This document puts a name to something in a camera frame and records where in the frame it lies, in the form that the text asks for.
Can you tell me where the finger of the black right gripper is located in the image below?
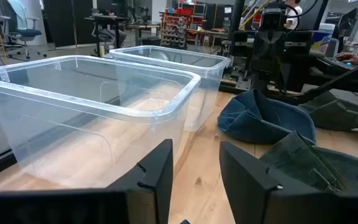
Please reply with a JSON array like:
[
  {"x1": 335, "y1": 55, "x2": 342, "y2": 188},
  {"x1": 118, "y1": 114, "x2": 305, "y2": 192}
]
[
  {"x1": 253, "y1": 30, "x2": 270, "y2": 74},
  {"x1": 270, "y1": 30, "x2": 287, "y2": 74}
]

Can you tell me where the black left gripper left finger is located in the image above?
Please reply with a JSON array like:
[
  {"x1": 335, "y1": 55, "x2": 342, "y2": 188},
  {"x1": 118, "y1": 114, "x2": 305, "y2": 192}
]
[{"x1": 0, "y1": 139, "x2": 174, "y2": 224}]

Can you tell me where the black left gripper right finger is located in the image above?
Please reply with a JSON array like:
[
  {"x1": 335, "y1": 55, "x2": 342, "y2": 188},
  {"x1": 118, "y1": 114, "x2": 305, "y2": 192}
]
[{"x1": 219, "y1": 141, "x2": 358, "y2": 224}]

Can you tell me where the olive green cap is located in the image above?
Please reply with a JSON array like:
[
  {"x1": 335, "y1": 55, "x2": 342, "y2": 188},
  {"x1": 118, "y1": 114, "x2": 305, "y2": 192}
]
[
  {"x1": 300, "y1": 91, "x2": 358, "y2": 138},
  {"x1": 259, "y1": 130, "x2": 358, "y2": 194}
]

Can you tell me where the blue denim cap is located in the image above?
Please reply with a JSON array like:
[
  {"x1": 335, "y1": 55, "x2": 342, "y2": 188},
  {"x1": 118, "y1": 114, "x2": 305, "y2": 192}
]
[{"x1": 217, "y1": 89, "x2": 317, "y2": 146}]

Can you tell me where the person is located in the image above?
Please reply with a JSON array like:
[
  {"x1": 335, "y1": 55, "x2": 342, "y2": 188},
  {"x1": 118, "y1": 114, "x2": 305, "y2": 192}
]
[{"x1": 283, "y1": 0, "x2": 303, "y2": 31}]

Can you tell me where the clear plastic bin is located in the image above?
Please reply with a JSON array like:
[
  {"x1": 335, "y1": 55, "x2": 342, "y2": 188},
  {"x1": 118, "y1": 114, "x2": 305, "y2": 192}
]
[
  {"x1": 0, "y1": 55, "x2": 202, "y2": 190},
  {"x1": 109, "y1": 45, "x2": 231, "y2": 133}
]

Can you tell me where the white blue bucket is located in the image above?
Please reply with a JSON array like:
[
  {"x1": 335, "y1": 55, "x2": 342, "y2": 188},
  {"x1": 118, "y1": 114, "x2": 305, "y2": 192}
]
[{"x1": 310, "y1": 23, "x2": 336, "y2": 52}]

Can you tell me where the red parts shelf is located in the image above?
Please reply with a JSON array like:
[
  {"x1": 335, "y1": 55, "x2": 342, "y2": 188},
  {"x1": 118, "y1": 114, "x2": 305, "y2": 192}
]
[{"x1": 160, "y1": 2, "x2": 208, "y2": 50}]

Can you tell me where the person's hand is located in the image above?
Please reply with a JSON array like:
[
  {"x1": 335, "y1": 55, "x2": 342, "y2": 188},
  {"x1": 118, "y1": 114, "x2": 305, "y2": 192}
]
[{"x1": 336, "y1": 52, "x2": 358, "y2": 67}]

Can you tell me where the black monitor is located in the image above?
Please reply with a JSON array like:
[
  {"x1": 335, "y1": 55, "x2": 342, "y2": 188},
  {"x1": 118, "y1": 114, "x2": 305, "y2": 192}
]
[{"x1": 337, "y1": 7, "x2": 358, "y2": 31}]

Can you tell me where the black desk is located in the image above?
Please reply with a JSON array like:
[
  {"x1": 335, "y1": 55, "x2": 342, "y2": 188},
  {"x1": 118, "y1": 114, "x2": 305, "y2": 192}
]
[{"x1": 85, "y1": 14, "x2": 161, "y2": 57}]

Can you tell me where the office chair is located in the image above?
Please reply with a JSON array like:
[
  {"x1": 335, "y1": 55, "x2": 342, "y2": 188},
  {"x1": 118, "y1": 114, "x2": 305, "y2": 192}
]
[{"x1": 0, "y1": 0, "x2": 48, "y2": 60}]

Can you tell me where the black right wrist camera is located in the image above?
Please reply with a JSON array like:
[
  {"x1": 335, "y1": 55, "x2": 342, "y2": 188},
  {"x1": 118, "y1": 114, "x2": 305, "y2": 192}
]
[{"x1": 259, "y1": 6, "x2": 288, "y2": 32}]

